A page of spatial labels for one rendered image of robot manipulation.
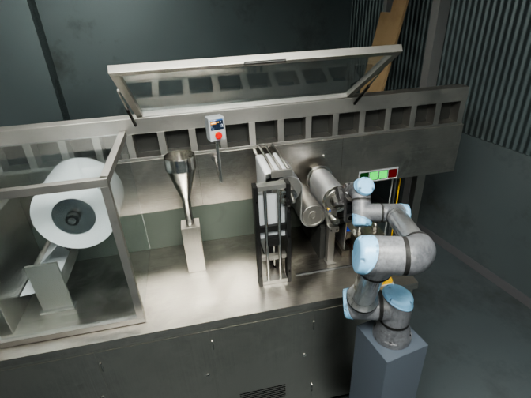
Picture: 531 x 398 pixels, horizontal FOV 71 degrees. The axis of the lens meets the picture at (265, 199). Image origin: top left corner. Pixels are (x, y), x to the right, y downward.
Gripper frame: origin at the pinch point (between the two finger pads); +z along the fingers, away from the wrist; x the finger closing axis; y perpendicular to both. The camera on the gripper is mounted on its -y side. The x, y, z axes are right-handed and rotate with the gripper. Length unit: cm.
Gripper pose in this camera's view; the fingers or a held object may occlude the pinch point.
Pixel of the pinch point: (338, 207)
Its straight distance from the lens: 182.0
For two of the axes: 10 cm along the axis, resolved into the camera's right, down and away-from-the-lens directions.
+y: -1.7, -9.7, 1.9
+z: -1.3, 2.1, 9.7
